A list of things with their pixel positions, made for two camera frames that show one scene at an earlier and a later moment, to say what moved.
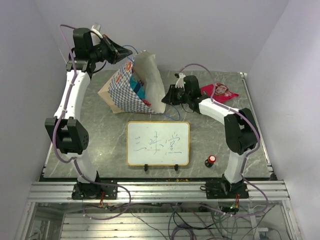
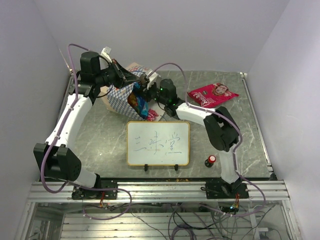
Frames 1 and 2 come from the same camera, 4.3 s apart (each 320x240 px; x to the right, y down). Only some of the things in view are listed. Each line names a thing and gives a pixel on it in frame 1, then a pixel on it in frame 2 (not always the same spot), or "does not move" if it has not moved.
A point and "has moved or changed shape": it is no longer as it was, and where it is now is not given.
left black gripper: [116, 57] → [125, 77]
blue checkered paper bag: [117, 94] has moved or changed shape
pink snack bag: [221, 94] does not move
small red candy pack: [146, 102] → [151, 114]
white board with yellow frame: [158, 143] does not move
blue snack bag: [137, 87] has moved or changed shape
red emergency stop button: [209, 162] does not move
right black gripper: [169, 97] → [145, 92]
